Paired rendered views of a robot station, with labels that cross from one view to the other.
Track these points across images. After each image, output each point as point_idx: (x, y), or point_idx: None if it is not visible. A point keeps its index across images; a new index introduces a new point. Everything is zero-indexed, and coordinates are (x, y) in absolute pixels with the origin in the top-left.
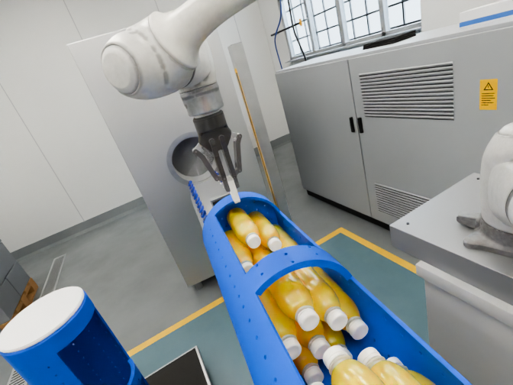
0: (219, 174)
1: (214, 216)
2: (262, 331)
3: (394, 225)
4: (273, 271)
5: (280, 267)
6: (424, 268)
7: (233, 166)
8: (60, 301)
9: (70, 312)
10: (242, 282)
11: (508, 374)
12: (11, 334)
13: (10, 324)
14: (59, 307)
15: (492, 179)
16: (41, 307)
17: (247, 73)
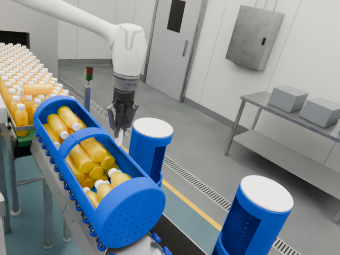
0: (126, 126)
1: (148, 177)
2: (98, 123)
3: (1, 198)
4: (93, 128)
5: (90, 127)
6: (1, 195)
7: (115, 122)
8: (266, 199)
9: (244, 189)
10: (110, 135)
11: None
12: (269, 182)
13: (283, 188)
14: (260, 194)
15: None
16: (277, 196)
17: None
